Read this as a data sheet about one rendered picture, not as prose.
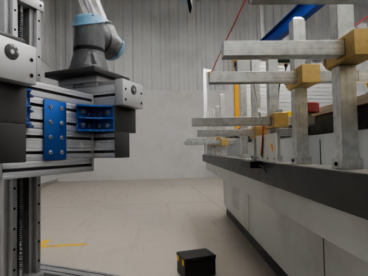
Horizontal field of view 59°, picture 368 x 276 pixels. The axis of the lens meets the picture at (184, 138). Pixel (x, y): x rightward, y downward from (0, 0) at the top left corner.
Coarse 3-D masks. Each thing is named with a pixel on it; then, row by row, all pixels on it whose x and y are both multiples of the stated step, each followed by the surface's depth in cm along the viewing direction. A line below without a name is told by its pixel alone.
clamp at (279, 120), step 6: (270, 114) 115; (276, 114) 110; (282, 114) 110; (276, 120) 110; (282, 120) 110; (288, 120) 110; (264, 126) 123; (270, 126) 115; (276, 126) 110; (282, 126) 110; (288, 126) 111
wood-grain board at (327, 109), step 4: (356, 96) 98; (360, 96) 96; (364, 96) 94; (360, 100) 96; (364, 100) 94; (332, 104) 113; (360, 104) 96; (364, 104) 95; (320, 108) 122; (324, 108) 119; (328, 108) 116; (332, 108) 113; (320, 112) 122; (324, 112) 119; (328, 112) 116; (332, 112) 115; (316, 116) 128
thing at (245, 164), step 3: (243, 162) 132; (246, 162) 126; (249, 162) 121; (252, 162) 120; (255, 162) 120; (258, 162) 120; (261, 162) 120; (243, 165) 132; (246, 165) 126; (249, 165) 121; (252, 165) 120; (255, 165) 120; (258, 165) 119; (261, 165) 118
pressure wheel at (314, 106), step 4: (308, 104) 112; (312, 104) 112; (316, 104) 112; (308, 108) 112; (312, 108) 112; (316, 108) 112; (308, 112) 116; (312, 112) 116; (316, 112) 114; (308, 128) 115; (308, 132) 115
